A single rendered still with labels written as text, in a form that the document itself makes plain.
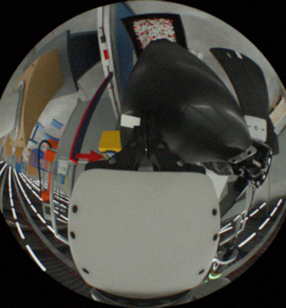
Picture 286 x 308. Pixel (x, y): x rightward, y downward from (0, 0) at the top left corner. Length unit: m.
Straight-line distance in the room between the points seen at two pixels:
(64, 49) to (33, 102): 0.18
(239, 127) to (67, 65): 0.44
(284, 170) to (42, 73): 6.18
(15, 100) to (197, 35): 1.39
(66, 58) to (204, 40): 1.26
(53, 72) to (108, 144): 0.38
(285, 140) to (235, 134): 5.69
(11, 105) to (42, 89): 0.12
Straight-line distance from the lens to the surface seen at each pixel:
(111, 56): 0.39
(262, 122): 0.34
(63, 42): 0.39
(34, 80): 0.33
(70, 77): 0.40
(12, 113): 0.34
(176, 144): 0.15
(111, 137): 0.44
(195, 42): 1.33
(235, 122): 0.16
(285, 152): 5.82
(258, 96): 0.35
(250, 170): 0.29
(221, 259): 0.33
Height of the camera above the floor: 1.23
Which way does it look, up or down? 21 degrees down
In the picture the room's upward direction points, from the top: 178 degrees counter-clockwise
